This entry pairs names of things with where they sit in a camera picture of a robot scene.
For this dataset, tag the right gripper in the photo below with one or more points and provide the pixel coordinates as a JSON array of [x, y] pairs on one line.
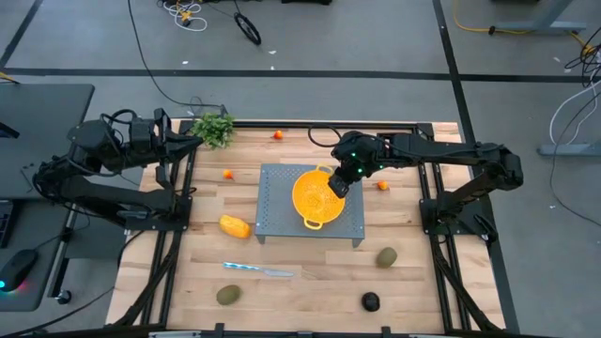
[[339, 186]]

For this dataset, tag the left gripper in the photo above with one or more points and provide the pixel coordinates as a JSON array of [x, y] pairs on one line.
[[162, 141]]

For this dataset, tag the yellow plastic colander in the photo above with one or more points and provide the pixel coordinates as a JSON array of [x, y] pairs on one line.
[[314, 202]]

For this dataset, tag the small orange yellow pear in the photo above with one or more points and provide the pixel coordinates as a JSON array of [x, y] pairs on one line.
[[382, 186]]

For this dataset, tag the small orange red fruit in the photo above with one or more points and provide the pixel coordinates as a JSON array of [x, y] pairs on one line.
[[228, 174], [278, 135]]

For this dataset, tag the green brown kiwi fruit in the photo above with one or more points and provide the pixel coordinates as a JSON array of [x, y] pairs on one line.
[[386, 257], [228, 295]]

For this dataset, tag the black avocado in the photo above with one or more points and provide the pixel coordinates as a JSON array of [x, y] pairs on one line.
[[370, 302]]

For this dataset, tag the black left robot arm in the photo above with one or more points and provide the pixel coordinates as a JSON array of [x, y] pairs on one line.
[[94, 202]]

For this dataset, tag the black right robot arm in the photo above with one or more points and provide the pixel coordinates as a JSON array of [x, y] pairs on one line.
[[446, 152]]

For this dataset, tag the potted green plant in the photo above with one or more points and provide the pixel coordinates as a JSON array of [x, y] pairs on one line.
[[213, 131]]

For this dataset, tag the grey perforated metal shelf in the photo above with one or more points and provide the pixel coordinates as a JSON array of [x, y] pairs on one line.
[[277, 206]]

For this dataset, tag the large yellow orange mango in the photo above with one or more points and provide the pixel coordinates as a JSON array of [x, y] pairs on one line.
[[235, 226]]

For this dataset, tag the black desk top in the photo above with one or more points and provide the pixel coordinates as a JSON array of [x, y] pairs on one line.
[[47, 141]]

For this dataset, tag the black floor object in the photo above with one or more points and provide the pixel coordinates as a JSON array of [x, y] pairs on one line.
[[305, 2]]

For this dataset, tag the black keyboard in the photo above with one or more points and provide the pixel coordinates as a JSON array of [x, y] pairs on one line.
[[7, 225]]

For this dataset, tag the desk caster wheel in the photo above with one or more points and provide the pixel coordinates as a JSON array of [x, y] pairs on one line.
[[64, 297]]

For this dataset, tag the black computer mouse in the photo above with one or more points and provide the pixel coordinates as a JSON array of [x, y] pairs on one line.
[[16, 270]]

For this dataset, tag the grey desk surface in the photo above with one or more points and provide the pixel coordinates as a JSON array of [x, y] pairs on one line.
[[28, 302]]

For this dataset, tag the grey metal stand base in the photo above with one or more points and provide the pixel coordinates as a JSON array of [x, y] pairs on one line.
[[568, 149], [540, 26]]

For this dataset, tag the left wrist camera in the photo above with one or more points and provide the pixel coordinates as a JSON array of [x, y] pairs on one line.
[[141, 133]]

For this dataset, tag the black aluminium table frame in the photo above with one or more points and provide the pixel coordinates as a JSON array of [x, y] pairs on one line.
[[305, 125]]

